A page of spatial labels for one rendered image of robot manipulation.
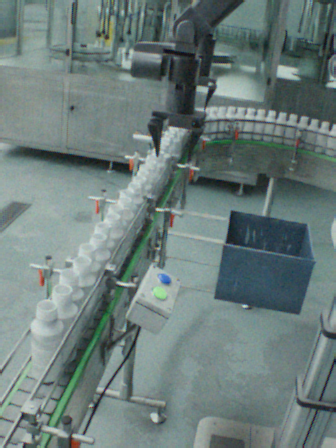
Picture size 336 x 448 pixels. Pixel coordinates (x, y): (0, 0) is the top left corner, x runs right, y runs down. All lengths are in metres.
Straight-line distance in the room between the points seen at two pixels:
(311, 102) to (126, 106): 2.65
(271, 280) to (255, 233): 0.31
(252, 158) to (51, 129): 2.59
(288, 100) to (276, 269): 4.86
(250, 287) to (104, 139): 3.28
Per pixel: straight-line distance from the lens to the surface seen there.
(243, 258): 1.72
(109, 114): 4.76
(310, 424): 1.63
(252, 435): 2.01
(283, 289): 1.78
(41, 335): 0.94
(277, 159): 2.88
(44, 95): 4.94
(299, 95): 6.47
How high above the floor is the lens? 1.70
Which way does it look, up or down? 25 degrees down
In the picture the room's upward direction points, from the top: 8 degrees clockwise
